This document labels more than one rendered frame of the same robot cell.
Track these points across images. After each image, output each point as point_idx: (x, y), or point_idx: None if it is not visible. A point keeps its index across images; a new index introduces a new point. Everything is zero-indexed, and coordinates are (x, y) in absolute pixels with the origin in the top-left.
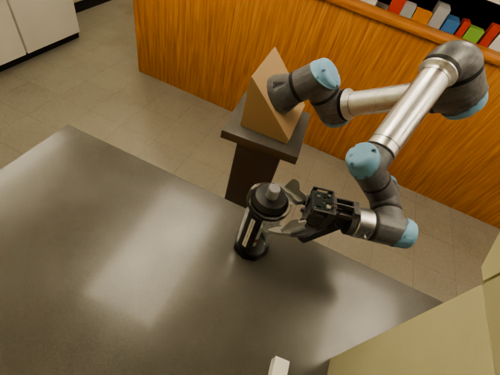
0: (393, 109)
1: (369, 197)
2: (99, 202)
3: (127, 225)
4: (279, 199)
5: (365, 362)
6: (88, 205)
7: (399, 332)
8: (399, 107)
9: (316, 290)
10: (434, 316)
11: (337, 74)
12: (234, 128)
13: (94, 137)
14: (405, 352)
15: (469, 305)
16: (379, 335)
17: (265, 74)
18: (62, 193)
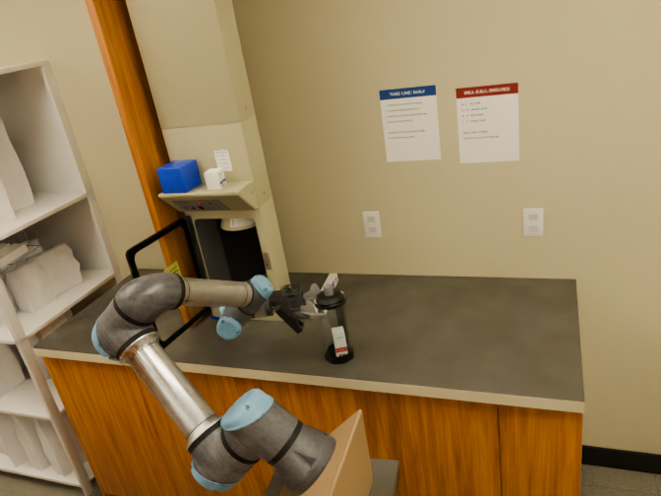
0: (226, 289)
1: None
2: (479, 349)
3: (445, 342)
4: (323, 293)
5: (279, 273)
6: (485, 345)
7: (270, 251)
8: (224, 284)
9: (285, 344)
10: (266, 228)
11: (225, 417)
12: (380, 469)
13: (541, 397)
14: (273, 241)
15: (263, 211)
16: (272, 268)
17: (338, 447)
18: (513, 346)
